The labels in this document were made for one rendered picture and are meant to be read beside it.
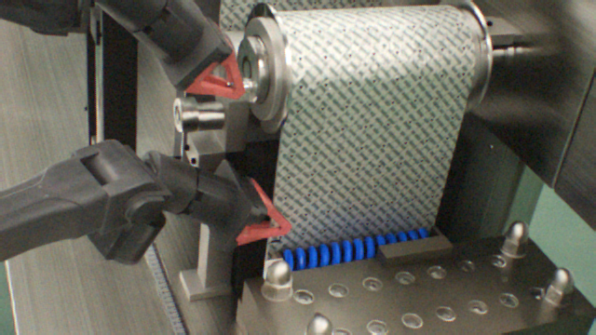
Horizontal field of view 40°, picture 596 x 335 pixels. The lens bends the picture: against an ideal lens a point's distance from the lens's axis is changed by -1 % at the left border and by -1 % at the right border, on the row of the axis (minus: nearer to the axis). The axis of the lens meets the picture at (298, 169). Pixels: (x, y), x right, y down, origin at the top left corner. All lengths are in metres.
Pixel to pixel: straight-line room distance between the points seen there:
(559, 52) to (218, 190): 0.43
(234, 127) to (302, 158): 0.09
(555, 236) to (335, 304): 2.12
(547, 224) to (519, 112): 2.01
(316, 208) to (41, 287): 0.39
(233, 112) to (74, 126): 0.57
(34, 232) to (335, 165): 0.36
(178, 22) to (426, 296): 0.43
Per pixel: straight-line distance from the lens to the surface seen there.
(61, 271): 1.17
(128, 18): 0.80
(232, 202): 0.91
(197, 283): 1.13
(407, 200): 1.05
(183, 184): 0.88
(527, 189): 1.38
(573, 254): 2.96
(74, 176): 0.80
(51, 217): 0.77
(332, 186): 0.98
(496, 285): 1.04
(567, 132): 1.00
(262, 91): 0.90
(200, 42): 0.83
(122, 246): 0.90
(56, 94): 1.58
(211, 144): 0.99
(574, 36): 0.98
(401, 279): 1.01
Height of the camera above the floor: 1.67
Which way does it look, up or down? 33 degrees down
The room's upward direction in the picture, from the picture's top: 8 degrees clockwise
